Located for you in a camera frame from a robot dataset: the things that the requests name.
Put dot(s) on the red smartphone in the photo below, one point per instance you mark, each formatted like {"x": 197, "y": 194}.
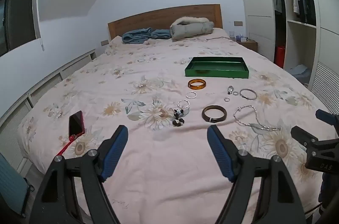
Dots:
{"x": 76, "y": 122}

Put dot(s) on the glass cup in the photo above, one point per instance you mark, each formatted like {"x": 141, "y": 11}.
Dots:
{"x": 231, "y": 34}

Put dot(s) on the person's right forearm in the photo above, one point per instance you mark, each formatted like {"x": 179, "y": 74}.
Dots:
{"x": 324, "y": 192}

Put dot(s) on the wall socket plate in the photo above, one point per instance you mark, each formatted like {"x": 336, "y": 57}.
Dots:
{"x": 104, "y": 42}
{"x": 238, "y": 23}

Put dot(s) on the window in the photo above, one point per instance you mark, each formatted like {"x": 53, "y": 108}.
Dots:
{"x": 18, "y": 17}

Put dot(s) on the bed with floral sheet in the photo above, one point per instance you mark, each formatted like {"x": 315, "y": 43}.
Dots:
{"x": 159, "y": 187}

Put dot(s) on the dark brown bangle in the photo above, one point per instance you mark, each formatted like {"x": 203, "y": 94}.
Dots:
{"x": 214, "y": 120}

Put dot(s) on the wooden headboard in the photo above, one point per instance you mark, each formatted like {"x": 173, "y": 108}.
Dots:
{"x": 148, "y": 19}

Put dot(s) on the silver wrist watch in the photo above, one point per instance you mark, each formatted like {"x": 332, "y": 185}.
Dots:
{"x": 230, "y": 91}

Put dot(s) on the thin silver bangle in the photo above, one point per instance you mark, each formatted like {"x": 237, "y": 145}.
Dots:
{"x": 246, "y": 98}

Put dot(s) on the large blue folded blanket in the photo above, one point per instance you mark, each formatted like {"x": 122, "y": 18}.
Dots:
{"x": 136, "y": 36}

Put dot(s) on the small blue folded blanket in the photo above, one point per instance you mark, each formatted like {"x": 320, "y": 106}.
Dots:
{"x": 160, "y": 34}

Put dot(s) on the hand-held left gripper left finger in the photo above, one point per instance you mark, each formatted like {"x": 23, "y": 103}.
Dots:
{"x": 116, "y": 152}

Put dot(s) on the blue fabric bag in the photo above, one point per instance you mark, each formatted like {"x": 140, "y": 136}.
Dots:
{"x": 13, "y": 189}

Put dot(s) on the white wardrobe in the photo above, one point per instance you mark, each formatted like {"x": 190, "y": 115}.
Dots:
{"x": 255, "y": 1}

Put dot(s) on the green rectangular tray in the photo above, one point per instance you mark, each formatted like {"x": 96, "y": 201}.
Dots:
{"x": 215, "y": 74}

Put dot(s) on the white louvred panel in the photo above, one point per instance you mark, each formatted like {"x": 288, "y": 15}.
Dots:
{"x": 325, "y": 86}

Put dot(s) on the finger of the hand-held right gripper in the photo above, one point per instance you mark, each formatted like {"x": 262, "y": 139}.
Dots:
{"x": 302, "y": 135}
{"x": 327, "y": 117}

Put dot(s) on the red bag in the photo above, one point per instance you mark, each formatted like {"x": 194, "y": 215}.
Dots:
{"x": 279, "y": 55}

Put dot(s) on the amber translucent bangle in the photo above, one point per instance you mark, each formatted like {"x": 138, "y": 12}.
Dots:
{"x": 197, "y": 87}

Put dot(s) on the white low cabinet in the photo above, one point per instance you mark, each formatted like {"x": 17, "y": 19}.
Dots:
{"x": 47, "y": 80}

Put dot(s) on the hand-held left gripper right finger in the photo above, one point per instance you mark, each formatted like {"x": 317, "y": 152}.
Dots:
{"x": 219, "y": 152}

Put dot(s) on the wooden nightstand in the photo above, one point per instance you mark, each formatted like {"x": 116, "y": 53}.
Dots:
{"x": 250, "y": 45}

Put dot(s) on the grey fur-trimmed coat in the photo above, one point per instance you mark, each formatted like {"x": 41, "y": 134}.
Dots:
{"x": 192, "y": 27}

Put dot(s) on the tissue box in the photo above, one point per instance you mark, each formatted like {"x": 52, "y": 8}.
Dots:
{"x": 241, "y": 37}

